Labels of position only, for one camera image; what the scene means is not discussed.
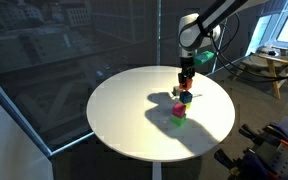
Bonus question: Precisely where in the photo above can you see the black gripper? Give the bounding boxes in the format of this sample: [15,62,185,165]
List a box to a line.
[178,57,197,85]

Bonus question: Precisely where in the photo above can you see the orange block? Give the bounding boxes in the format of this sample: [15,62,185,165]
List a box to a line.
[179,77,194,92]

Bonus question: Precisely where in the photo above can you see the blue block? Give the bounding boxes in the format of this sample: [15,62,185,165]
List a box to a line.
[179,90,194,105]

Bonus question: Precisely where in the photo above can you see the magenta block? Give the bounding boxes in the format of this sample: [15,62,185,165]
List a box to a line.
[171,102,187,119]

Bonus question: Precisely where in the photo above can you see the green block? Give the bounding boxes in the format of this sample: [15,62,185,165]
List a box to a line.
[170,114,187,127]

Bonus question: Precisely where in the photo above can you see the grey window mullion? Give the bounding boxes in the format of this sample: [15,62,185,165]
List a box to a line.
[156,0,164,67]

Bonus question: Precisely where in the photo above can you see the round white table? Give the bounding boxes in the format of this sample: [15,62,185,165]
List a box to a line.
[85,65,236,180]

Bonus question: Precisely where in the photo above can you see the small white item on chair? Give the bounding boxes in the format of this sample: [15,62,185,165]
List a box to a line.
[257,46,278,56]

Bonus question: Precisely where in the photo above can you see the wooden chair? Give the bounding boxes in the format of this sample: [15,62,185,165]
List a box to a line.
[232,44,288,100]

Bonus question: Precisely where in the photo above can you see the black pegboard cart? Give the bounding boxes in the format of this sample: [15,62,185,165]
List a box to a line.
[213,116,288,180]

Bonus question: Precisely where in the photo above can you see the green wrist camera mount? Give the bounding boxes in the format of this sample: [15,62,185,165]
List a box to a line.
[193,50,216,66]

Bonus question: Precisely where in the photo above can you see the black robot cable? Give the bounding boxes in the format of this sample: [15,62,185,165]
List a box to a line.
[213,19,288,78]
[210,13,288,83]

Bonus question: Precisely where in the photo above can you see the clamp with orange handle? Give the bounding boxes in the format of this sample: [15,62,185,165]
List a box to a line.
[238,122,288,149]
[213,148,282,180]

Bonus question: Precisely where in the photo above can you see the dark window post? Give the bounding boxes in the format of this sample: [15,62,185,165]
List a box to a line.
[0,66,53,158]

